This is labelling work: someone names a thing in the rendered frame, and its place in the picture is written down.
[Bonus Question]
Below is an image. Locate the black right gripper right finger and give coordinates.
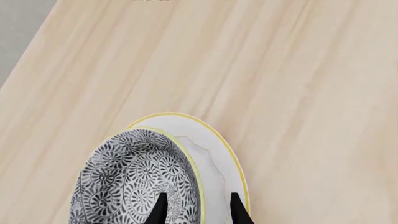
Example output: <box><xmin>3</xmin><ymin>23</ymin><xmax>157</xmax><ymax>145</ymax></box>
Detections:
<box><xmin>231</xmin><ymin>192</ymin><xmax>257</xmax><ymax>224</ymax></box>

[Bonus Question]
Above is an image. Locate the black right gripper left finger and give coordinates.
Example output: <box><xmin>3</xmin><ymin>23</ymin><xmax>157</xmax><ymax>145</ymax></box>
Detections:
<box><xmin>146</xmin><ymin>192</ymin><xmax>169</xmax><ymax>224</ymax></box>

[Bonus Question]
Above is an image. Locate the black spiral patterned bowl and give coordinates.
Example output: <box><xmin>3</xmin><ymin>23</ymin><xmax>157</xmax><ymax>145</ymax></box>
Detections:
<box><xmin>69</xmin><ymin>126</ymin><xmax>206</xmax><ymax>224</ymax></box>

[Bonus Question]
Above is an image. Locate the white plate with yellow rim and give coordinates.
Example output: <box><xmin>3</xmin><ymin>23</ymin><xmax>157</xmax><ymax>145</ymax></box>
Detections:
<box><xmin>124</xmin><ymin>112</ymin><xmax>251</xmax><ymax>224</ymax></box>

